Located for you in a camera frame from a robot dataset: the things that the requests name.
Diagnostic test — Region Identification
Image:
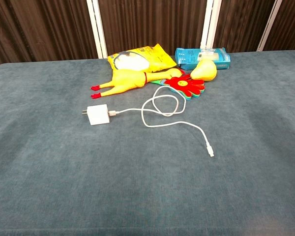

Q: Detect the red hand clapper toy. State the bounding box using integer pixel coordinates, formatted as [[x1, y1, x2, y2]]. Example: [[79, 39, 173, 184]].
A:
[[149, 74, 206, 101]]

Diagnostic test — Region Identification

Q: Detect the yellow snack bag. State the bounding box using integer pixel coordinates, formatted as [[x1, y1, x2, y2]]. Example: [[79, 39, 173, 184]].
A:
[[107, 43, 177, 74]]

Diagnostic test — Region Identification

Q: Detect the teal velvet table cover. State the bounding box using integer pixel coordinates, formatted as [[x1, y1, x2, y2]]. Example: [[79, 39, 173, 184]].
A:
[[0, 50, 295, 236]]

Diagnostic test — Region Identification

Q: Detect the white frame post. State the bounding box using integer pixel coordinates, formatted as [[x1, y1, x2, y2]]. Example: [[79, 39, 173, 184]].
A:
[[86, 0, 108, 59], [200, 0, 221, 53], [256, 0, 284, 52]]

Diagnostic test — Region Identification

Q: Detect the blue product box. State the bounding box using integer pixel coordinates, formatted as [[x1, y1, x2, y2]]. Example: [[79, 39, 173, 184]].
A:
[[175, 47, 231, 71]]

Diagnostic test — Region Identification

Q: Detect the yellow rubber chicken toy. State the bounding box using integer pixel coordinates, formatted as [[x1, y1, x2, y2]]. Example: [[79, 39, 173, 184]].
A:
[[90, 68, 183, 99]]

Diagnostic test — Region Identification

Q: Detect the brown pleated curtain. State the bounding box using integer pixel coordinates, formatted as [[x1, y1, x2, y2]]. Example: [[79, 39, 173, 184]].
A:
[[98, 0, 208, 58], [213, 0, 276, 53], [0, 0, 99, 65], [263, 0, 295, 52]]

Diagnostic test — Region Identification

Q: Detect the white cube charger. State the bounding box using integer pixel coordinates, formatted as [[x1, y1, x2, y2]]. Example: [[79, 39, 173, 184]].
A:
[[82, 104, 111, 126]]

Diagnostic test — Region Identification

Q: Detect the yellow pear toy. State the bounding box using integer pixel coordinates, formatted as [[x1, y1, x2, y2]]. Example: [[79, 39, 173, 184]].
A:
[[190, 59, 218, 82]]

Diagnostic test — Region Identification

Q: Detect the white usb cable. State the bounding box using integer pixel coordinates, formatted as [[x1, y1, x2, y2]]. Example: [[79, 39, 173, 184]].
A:
[[108, 86, 215, 158]]

